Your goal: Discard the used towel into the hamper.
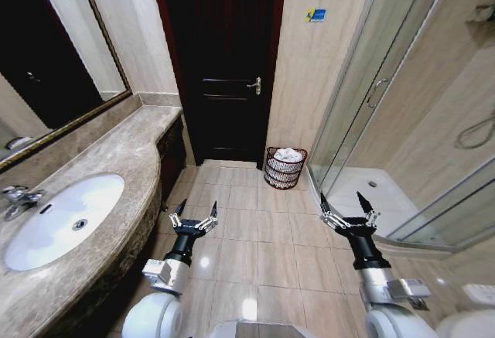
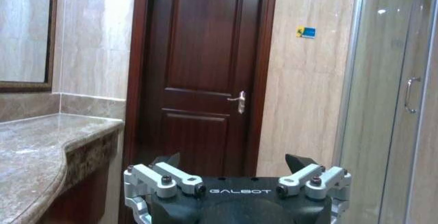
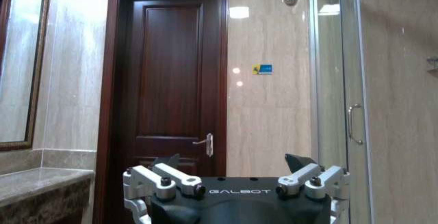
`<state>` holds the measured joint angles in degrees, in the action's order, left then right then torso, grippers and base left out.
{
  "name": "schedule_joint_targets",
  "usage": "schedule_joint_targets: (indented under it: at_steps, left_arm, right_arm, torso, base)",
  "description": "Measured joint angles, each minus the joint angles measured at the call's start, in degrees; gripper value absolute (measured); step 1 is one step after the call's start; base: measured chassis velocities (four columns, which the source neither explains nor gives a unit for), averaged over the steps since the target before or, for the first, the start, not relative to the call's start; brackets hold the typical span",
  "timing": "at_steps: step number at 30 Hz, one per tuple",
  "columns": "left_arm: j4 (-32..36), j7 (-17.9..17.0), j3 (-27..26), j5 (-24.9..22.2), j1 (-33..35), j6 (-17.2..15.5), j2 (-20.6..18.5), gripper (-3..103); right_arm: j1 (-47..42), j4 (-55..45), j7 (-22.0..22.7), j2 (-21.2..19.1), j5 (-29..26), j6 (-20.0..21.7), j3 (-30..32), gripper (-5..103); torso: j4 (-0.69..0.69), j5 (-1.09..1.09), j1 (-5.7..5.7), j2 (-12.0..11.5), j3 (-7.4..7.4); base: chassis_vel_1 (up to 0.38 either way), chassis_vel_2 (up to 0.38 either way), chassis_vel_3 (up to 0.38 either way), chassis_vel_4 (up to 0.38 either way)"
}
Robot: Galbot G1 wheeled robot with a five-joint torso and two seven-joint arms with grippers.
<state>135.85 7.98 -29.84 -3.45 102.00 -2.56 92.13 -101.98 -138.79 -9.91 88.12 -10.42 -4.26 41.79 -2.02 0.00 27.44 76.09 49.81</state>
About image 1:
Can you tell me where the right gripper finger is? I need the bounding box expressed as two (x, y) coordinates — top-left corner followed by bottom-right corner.
(319, 192), (347, 231)
(356, 191), (381, 228)

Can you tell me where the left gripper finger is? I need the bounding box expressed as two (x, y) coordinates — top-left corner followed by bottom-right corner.
(167, 198), (189, 232)
(196, 200), (220, 234)

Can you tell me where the dark wicker hamper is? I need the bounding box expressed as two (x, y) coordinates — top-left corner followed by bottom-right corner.
(263, 145), (309, 192)

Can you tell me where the white towel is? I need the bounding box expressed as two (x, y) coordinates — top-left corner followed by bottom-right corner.
(271, 147), (304, 164)

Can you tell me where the white shower tray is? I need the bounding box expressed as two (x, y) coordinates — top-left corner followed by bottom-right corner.
(308, 165), (458, 254)

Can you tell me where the marble vanity counter cabinet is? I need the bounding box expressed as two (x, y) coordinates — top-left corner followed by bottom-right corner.
(0, 104), (189, 338)

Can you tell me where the white robot front shell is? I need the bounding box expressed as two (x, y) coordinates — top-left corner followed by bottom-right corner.
(207, 319), (311, 338)

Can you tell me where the white oval sink basin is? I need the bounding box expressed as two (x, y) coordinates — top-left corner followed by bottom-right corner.
(2, 172), (126, 272)

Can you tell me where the white toilet tank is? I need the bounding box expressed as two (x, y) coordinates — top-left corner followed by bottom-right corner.
(461, 283), (495, 309)

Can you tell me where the white toilet bowl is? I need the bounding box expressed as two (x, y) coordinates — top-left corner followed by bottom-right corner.
(435, 308), (495, 338)

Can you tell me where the chrome faucet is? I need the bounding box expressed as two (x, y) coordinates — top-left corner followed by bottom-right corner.
(1, 184), (44, 222)

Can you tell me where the dark wooden door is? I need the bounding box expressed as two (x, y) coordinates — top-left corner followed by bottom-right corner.
(148, 0), (289, 167)

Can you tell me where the chrome shower door handle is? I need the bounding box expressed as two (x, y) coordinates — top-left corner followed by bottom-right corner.
(366, 77), (390, 109)

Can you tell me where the grey shower hose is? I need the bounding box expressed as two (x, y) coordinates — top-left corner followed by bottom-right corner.
(453, 110), (495, 150)

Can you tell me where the glass shower enclosure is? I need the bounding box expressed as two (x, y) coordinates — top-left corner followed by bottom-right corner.
(307, 0), (495, 254)

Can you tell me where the blue yellow wall sticker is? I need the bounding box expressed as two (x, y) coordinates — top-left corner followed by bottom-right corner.
(305, 7), (328, 25)

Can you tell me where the framed wall mirror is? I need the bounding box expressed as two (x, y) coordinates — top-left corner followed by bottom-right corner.
(0, 0), (135, 173)

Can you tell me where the shower wall shelf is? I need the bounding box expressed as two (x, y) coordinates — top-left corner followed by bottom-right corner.
(465, 2), (495, 26)

